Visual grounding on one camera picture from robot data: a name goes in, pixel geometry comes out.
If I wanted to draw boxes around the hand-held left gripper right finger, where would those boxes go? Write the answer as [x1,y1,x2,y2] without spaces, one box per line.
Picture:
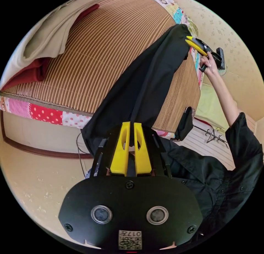
[134,122,152,175]

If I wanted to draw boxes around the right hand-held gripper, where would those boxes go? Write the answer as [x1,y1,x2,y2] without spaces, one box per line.
[185,36,219,73]

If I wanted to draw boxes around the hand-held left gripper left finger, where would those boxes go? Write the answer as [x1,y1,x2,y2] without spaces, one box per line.
[110,122,131,175]

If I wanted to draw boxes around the black pants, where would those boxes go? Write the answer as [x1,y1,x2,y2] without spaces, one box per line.
[80,24,194,155]

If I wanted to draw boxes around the person's right forearm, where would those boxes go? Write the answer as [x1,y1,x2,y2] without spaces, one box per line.
[210,71,241,128]

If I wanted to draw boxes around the person's right hand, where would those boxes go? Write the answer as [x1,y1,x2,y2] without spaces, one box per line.
[199,51,218,76]

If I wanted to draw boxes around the light green blanket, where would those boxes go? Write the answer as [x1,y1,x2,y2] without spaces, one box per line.
[195,84,238,133]

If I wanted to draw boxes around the black clothes hanger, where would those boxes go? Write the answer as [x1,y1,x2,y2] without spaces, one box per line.
[206,129,229,149]

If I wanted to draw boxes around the bed with woven mat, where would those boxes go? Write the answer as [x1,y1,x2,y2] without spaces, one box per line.
[0,0,205,160]

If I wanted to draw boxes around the pile of clothes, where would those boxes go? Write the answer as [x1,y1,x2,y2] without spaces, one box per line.
[0,0,114,90]

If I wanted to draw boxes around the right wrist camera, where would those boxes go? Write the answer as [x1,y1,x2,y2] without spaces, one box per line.
[216,47,226,70]

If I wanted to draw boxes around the thin dark cable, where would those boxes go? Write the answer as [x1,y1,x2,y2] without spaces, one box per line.
[76,132,86,177]

